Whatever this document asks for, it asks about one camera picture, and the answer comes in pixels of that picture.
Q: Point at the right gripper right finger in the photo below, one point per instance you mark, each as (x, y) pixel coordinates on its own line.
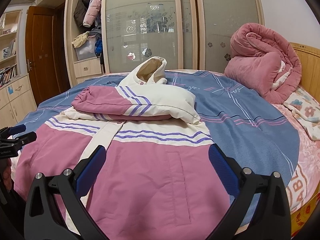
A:
(260, 209)

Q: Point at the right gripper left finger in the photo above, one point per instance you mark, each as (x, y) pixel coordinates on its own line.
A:
(54, 209)

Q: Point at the yellow crumpled cloth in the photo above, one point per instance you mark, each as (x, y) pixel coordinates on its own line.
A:
(80, 40)

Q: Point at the left hand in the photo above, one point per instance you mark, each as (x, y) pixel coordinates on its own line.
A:
(6, 175)

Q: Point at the frosted glass wardrobe door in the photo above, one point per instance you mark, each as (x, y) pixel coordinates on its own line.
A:
(136, 30)
(217, 20)

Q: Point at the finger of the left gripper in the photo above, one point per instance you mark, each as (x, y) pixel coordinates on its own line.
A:
(9, 131)
(25, 138)

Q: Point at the hanging pink puffer jacket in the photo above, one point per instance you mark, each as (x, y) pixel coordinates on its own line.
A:
(92, 12)

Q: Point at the pink and white hooded jacket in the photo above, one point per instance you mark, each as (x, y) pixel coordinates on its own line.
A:
(157, 181)

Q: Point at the open wardrobe shelf unit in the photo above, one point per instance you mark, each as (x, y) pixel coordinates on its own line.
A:
(79, 71)

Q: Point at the blue garment in wardrobe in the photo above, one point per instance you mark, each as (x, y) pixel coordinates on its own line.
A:
(98, 47)

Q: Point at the rolled pink quilt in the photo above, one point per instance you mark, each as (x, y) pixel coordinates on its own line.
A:
(263, 60)

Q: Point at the hanging dark brown jacket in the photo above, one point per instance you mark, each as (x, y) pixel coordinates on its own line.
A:
(80, 11)

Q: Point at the wooden bookshelf with books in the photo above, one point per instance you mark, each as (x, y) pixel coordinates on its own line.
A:
(9, 65)

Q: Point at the frosted glass wardrobe door right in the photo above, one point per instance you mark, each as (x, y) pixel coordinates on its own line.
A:
(217, 20)

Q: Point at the wooden headboard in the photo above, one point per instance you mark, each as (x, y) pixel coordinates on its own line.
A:
(310, 60)

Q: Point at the frosted glass wardrobe door left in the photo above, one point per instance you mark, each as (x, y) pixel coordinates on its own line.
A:
(136, 30)

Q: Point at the brown wooden door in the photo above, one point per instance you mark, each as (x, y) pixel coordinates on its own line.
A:
(45, 52)

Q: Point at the light wood drawer cabinet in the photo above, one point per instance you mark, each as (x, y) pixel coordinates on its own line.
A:
(17, 101)

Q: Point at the blue patterned bed blanket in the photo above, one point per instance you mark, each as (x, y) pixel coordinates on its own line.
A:
(244, 125)

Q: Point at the floral cream blanket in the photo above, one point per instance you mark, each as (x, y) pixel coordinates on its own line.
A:
(305, 109)

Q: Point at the clear plastic storage box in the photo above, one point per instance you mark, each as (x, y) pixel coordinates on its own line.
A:
(87, 50)

